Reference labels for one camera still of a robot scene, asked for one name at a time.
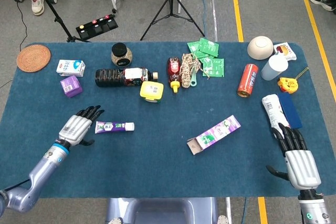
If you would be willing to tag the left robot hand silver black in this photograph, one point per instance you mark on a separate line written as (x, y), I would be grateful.
(74, 129)

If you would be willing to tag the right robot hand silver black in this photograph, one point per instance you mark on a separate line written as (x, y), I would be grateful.
(302, 166)

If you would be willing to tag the purple white toothpaste tube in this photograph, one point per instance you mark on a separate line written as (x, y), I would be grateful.
(113, 127)

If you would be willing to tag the purple toothpaste carton box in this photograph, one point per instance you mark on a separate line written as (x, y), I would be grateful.
(215, 134)

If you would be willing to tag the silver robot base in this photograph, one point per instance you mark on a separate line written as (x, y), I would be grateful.
(162, 211)

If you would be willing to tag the small purple box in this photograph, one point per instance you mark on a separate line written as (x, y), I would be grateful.
(71, 86)

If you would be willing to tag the dark blue rectangular block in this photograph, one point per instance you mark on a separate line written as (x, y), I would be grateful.
(290, 111)

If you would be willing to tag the white drink bottle yellow cap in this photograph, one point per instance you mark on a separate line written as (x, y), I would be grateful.
(273, 111)

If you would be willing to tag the dark soy sauce bottle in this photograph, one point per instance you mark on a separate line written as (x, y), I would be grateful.
(110, 77)

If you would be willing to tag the red sauce bottle yellow cap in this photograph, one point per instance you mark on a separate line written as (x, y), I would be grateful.
(174, 69)

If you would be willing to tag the white blue milk carton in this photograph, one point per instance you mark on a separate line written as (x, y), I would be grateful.
(71, 68)

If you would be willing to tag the blue table mat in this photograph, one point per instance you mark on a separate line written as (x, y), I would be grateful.
(147, 166)

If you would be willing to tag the round woven rattan coaster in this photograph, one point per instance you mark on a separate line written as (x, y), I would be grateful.
(33, 58)

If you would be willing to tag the yellow tape measure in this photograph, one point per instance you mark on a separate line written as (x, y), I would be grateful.
(288, 84)

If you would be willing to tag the yellow lidded container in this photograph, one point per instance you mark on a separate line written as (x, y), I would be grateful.
(151, 90)

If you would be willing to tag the glass jar black lid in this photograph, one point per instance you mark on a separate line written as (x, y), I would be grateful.
(121, 56)

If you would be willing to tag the black light stand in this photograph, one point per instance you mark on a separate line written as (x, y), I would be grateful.
(71, 39)

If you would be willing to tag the red drink can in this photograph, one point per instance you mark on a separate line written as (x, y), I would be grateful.
(248, 79)

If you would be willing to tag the white plastic cup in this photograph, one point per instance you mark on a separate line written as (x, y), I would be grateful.
(274, 66)

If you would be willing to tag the black foot pedal board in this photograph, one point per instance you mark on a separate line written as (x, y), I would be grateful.
(97, 27)

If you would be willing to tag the white red snack packet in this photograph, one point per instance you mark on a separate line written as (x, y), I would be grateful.
(287, 51)

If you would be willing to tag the beige bowl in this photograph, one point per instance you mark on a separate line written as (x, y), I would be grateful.
(260, 48)

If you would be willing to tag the green plastic spoon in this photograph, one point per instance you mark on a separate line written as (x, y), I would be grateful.
(193, 82)

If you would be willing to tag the white red sneaker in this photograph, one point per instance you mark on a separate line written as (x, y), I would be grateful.
(38, 5)

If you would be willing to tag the green tea sachet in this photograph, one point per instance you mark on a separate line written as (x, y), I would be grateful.
(215, 68)
(193, 47)
(209, 47)
(200, 57)

